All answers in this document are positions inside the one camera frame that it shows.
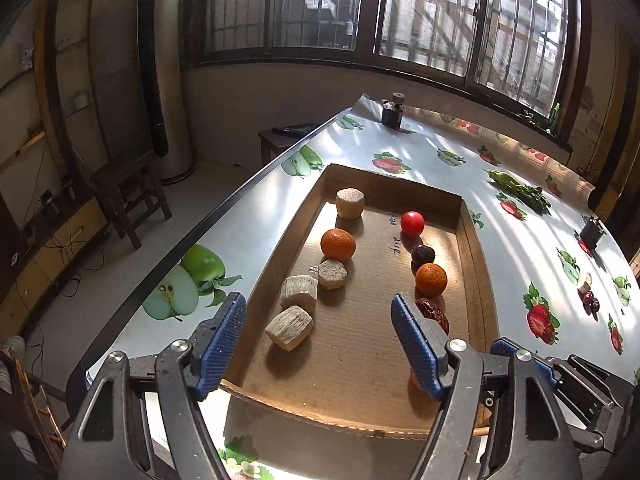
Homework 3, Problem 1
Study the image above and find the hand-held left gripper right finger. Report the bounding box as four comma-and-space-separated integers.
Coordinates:
391, 294, 583, 480

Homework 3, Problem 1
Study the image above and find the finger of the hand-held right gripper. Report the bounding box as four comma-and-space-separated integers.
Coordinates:
490, 337, 635, 403

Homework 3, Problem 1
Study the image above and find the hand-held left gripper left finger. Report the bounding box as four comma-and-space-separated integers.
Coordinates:
60, 291, 248, 480

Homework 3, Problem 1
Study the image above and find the shallow cardboard box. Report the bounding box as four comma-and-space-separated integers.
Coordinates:
220, 162, 501, 436

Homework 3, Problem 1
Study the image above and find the orange mandarin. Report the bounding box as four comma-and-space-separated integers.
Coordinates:
320, 228, 357, 263
415, 262, 448, 297

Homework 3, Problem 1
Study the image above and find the fruit print tablecloth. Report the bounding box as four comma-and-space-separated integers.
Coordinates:
85, 92, 640, 480

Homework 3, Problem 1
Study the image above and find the red tomato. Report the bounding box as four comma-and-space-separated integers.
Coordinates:
400, 211, 426, 237

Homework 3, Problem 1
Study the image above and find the small black clip stand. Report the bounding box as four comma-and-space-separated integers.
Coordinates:
580, 216, 607, 251

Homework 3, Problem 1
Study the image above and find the green leafy vegetable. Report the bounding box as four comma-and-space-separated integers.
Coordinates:
487, 170, 552, 213

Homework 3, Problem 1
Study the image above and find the low wooden cabinet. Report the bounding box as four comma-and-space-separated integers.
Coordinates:
0, 195, 111, 321

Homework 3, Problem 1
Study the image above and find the wooden stool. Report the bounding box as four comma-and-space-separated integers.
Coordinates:
90, 152, 173, 251

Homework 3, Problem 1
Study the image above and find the dark small stool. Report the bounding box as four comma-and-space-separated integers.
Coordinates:
258, 122, 321, 166

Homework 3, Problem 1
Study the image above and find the wooden chair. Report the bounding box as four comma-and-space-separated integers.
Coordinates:
0, 335, 68, 476

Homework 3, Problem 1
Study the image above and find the standing air conditioner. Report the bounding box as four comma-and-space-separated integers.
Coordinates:
136, 0, 195, 186

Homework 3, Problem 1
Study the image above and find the metal barred window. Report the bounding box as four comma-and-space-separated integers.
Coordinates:
192, 0, 591, 126

